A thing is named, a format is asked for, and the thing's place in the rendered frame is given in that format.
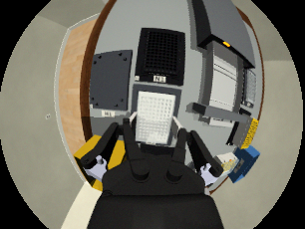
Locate yellow open-top bin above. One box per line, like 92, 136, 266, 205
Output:
74, 135, 127, 191

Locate blue open-top bin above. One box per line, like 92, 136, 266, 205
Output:
227, 144, 260, 183

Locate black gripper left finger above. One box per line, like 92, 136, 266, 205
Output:
80, 112, 150, 182

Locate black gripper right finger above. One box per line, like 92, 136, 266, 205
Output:
166, 116, 224, 187

